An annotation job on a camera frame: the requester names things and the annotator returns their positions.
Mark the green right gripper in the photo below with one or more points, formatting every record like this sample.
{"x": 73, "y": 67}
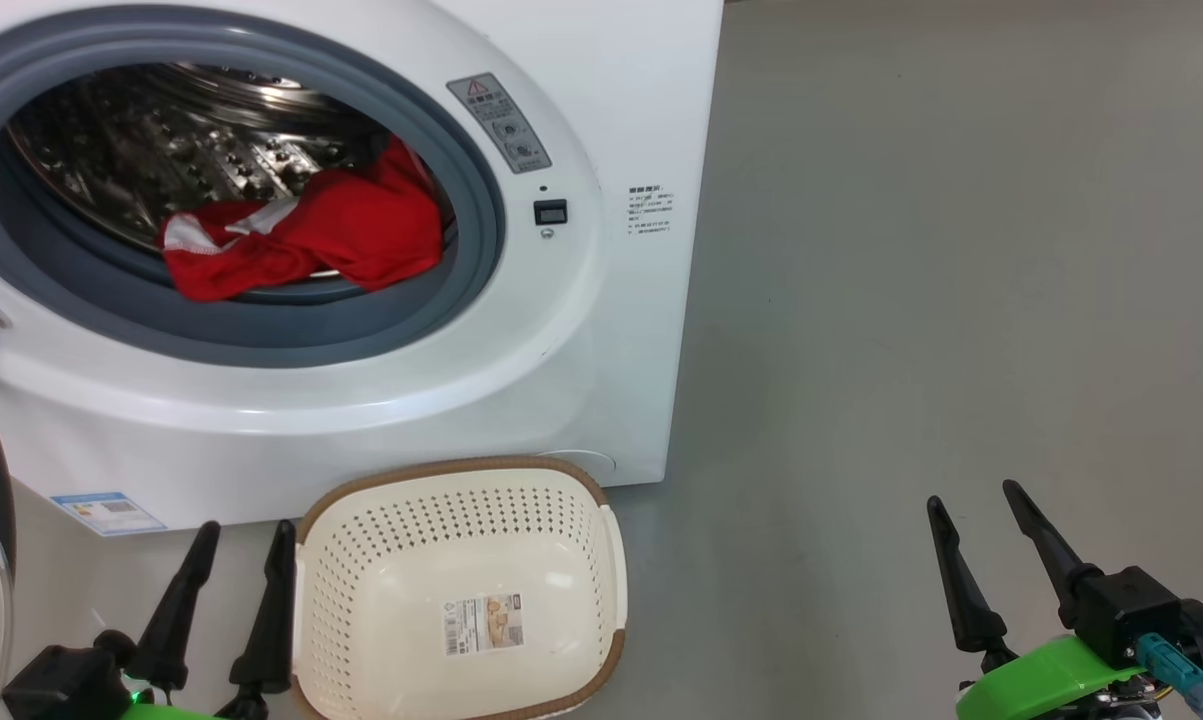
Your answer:
{"x": 1051, "y": 685}

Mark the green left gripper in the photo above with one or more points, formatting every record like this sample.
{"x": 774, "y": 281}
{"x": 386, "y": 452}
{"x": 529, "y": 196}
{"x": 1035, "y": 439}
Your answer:
{"x": 166, "y": 712}

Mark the red and white jersey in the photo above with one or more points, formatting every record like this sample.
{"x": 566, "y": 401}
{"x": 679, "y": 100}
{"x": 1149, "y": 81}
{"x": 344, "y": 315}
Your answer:
{"x": 361, "y": 230}

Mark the cream perforated laundry basket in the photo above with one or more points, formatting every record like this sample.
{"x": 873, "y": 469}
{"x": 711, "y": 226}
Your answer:
{"x": 551, "y": 560}

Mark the white front-load washing machine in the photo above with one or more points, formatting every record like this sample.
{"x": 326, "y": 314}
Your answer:
{"x": 611, "y": 350}

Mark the stainless steel washing machine drum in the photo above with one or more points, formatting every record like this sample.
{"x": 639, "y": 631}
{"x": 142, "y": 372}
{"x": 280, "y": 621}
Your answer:
{"x": 161, "y": 140}

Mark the blue energy label sticker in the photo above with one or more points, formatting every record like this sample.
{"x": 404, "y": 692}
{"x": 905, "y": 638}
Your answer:
{"x": 109, "y": 513}

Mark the white product label sticker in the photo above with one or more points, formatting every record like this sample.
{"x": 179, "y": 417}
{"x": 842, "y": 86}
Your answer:
{"x": 484, "y": 625}

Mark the round white filter cover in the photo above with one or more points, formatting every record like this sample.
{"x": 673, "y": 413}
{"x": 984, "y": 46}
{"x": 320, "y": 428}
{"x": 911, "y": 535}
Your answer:
{"x": 591, "y": 462}

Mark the grey warning sticker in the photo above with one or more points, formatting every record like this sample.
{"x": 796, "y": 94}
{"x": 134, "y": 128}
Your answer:
{"x": 501, "y": 125}

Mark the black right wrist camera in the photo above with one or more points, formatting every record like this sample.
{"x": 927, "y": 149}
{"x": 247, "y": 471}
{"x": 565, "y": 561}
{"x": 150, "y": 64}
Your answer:
{"x": 1121, "y": 610}

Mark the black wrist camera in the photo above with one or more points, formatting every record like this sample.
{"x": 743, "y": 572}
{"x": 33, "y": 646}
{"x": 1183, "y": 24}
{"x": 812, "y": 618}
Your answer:
{"x": 1121, "y": 610}
{"x": 61, "y": 680}

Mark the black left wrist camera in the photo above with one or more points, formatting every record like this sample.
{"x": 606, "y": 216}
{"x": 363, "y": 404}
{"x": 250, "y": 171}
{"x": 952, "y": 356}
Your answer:
{"x": 61, "y": 680}

